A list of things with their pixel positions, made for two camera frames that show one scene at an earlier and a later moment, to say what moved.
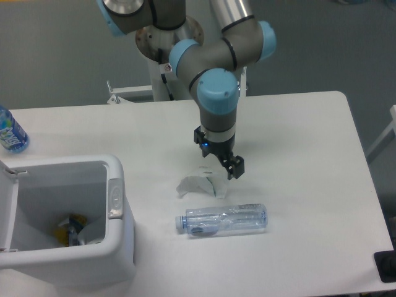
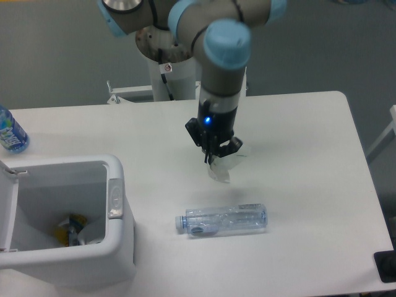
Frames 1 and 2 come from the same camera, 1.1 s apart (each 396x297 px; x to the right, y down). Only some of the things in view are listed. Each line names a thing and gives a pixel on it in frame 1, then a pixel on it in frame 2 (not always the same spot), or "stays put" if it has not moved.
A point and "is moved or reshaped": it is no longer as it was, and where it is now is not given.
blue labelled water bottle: [13, 137] stays put
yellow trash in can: [68, 234] stays put
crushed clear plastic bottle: [211, 221] stays put
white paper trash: [215, 184] is moved or reshaped
